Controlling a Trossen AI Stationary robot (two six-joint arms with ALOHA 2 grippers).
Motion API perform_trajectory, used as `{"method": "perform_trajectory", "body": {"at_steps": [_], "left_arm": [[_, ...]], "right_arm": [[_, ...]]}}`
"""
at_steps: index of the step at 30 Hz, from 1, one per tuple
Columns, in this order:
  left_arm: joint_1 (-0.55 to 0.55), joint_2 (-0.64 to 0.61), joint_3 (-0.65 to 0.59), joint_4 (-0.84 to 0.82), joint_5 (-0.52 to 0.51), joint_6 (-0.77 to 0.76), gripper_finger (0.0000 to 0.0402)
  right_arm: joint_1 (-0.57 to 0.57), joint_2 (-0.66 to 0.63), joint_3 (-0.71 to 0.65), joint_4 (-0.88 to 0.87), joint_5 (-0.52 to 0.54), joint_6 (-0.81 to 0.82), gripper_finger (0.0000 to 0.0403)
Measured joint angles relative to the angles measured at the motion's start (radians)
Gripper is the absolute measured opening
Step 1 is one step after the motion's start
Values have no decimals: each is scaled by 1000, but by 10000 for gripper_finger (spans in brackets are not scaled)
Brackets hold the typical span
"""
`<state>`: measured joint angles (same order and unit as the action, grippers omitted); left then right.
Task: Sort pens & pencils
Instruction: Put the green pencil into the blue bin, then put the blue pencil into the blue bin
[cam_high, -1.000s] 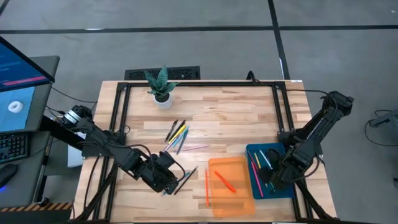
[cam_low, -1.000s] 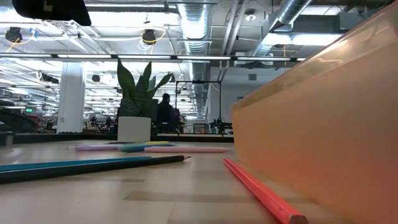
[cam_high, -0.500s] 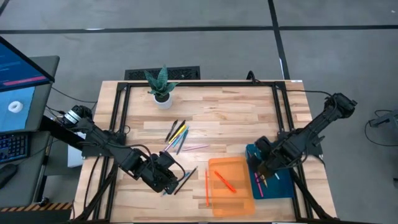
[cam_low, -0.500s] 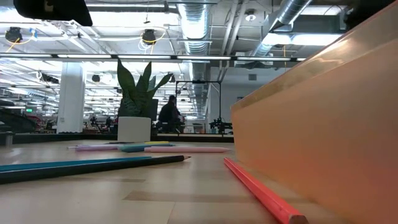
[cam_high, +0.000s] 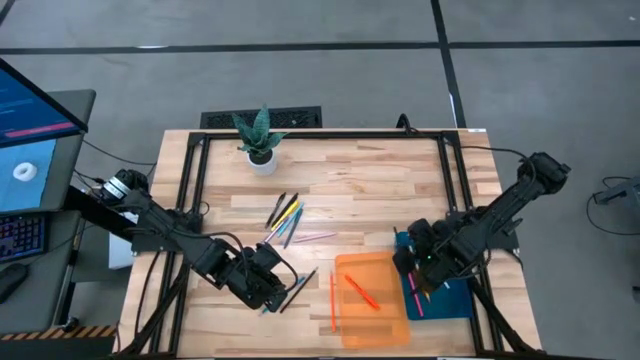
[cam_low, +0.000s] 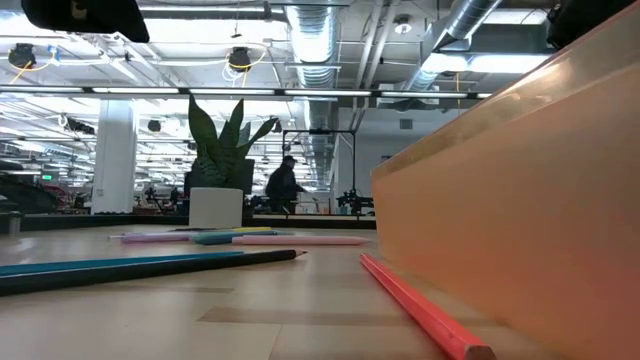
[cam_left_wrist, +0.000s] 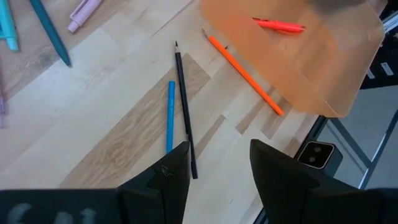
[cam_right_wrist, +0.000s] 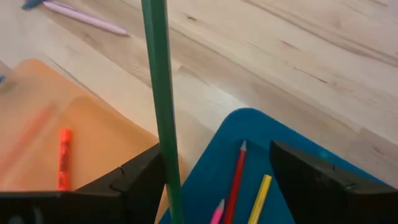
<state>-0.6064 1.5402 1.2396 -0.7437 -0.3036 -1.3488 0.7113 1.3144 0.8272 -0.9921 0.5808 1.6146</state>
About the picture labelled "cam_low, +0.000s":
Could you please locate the orange translucent plastic bin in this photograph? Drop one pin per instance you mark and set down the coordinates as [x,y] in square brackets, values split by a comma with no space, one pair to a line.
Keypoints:
[525,200]

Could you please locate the purple pen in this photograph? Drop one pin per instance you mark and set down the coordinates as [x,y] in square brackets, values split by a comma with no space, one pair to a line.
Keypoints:
[155,238]

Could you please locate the blue pencil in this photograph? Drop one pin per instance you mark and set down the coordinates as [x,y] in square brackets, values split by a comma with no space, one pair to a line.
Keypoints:
[125,261]

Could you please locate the teal pen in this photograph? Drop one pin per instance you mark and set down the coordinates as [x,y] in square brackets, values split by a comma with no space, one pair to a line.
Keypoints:
[225,237]

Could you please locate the black pencil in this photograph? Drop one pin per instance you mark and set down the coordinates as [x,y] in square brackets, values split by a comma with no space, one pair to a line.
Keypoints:
[150,269]

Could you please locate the yellow pen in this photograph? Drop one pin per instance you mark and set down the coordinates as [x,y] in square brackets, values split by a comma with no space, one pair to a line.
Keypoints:
[250,229]

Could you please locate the pale pink pen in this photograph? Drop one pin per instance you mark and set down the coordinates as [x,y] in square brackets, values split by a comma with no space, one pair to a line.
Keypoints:
[300,240]

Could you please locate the red pencil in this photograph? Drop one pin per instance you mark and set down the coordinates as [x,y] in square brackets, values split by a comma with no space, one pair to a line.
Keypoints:
[425,310]

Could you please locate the background black robot arm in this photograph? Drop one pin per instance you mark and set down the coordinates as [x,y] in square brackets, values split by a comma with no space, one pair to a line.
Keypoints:
[355,201]

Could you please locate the white building column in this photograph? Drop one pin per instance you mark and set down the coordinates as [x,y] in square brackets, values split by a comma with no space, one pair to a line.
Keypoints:
[115,155]

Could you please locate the green snake plant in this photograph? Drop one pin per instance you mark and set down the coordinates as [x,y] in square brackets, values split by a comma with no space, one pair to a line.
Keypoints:
[225,150]

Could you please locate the white round plant pot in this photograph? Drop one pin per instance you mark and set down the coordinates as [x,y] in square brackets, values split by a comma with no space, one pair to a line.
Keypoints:
[215,207]

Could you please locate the person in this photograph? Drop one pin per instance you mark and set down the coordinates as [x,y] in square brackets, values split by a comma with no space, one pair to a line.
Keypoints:
[282,185]

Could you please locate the silver smooth ventilation duct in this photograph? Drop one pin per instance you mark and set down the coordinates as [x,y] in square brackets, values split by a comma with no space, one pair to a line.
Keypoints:
[465,20]

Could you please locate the silver ribbed ventilation duct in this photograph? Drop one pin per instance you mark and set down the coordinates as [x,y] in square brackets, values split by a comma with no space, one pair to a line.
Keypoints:
[312,35]

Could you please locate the long ceiling light rail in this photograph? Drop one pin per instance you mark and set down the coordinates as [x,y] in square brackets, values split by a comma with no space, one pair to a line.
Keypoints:
[325,93]

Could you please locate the black metal rig frame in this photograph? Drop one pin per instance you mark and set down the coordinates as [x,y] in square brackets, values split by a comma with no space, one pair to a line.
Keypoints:
[320,131]

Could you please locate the black table edge rail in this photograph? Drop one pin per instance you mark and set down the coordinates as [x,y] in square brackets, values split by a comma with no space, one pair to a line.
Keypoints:
[300,221]

